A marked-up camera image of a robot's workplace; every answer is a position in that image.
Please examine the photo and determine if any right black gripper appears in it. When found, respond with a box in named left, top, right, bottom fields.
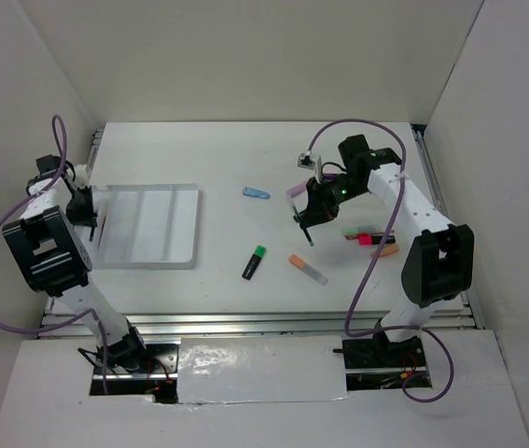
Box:
left=300, top=173, right=369, bottom=229

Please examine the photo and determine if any pink pastel highlighter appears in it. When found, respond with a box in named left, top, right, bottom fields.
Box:
left=286, top=182, right=306, bottom=198

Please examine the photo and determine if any green ink pen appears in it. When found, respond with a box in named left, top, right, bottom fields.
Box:
left=286, top=195, right=314, bottom=247

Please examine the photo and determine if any red cap pen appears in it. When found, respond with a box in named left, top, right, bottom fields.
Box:
left=343, top=232, right=383, bottom=241

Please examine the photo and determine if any orange cap clear highlighter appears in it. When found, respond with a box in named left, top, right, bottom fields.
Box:
left=288, top=254, right=328, bottom=286

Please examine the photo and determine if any red gel pen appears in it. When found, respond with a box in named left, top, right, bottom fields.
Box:
left=97, top=216, right=106, bottom=247

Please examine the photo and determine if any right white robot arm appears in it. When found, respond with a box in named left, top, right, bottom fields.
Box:
left=295, top=134, right=474, bottom=366

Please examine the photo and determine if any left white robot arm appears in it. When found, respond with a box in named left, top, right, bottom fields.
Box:
left=2, top=155, right=150, bottom=373

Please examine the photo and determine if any mint L-point highlighter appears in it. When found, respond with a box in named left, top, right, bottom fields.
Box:
left=341, top=226, right=381, bottom=235

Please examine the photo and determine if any pink cap black highlighter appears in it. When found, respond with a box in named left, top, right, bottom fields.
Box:
left=357, top=234, right=396, bottom=245

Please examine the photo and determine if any white compartment tray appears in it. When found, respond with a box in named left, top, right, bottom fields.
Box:
left=77, top=184, right=201, bottom=270

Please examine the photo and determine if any orange translucent highlighter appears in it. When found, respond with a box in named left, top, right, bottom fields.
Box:
left=370, top=244, right=399, bottom=258

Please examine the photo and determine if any green cap black highlighter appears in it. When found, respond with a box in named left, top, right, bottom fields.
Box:
left=242, top=245, right=267, bottom=280

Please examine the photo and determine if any white foil cover sheet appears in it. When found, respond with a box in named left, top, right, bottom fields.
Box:
left=177, top=336, right=348, bottom=404

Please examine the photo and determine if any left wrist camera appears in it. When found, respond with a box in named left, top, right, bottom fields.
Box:
left=70, top=164, right=90, bottom=189

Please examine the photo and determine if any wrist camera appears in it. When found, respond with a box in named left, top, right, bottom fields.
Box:
left=297, top=151, right=322, bottom=182
left=70, top=164, right=90, bottom=189

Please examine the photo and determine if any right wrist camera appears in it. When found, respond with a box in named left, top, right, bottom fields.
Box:
left=297, top=151, right=322, bottom=182

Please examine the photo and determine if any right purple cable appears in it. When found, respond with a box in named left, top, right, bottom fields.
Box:
left=306, top=118, right=455, bottom=403

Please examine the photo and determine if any aluminium frame rail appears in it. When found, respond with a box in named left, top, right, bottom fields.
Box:
left=35, top=121, right=489, bottom=388

